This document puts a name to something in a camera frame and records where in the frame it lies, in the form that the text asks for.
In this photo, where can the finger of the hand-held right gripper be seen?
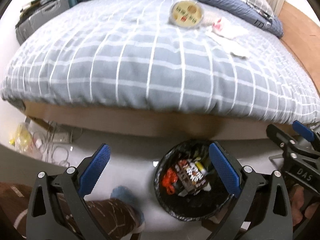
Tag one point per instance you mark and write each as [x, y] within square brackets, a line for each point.
[278, 138]
[303, 131]

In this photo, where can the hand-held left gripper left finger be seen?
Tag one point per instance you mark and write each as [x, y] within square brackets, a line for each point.
[96, 165]

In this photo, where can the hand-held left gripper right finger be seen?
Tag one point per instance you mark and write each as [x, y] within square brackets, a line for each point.
[223, 167]

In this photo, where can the yellow white snack packet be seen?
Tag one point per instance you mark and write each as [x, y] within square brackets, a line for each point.
[200, 166]

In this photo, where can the brown drink carton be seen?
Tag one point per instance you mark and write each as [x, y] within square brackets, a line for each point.
[191, 175]

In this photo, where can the black trash bin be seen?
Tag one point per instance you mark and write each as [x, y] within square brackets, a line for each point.
[195, 205]

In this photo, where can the person's right hand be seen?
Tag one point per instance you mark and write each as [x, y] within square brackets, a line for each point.
[298, 205]

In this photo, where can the clear plastic bag with items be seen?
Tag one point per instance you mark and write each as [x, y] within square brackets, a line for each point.
[56, 155]

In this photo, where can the person's leg in brown pants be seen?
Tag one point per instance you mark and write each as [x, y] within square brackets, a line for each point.
[110, 215]

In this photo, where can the orange wrapper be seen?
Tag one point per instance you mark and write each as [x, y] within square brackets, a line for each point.
[170, 180]

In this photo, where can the yellow plastic bag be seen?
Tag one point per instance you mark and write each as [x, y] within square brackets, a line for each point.
[21, 136]

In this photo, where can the grey checked bed sheet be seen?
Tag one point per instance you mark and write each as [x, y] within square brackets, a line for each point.
[150, 67]

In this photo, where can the crumpled red print plastic bag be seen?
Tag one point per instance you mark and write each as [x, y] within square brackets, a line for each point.
[222, 28]

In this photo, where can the blue striped quilt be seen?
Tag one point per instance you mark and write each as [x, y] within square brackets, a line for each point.
[237, 7]

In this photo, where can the yellow lidded yogurt cup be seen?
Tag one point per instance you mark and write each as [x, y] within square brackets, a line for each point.
[186, 13]

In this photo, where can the grey suitcase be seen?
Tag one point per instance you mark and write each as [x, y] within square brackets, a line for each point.
[42, 15]

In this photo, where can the wooden bed frame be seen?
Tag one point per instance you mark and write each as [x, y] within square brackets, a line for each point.
[125, 120]

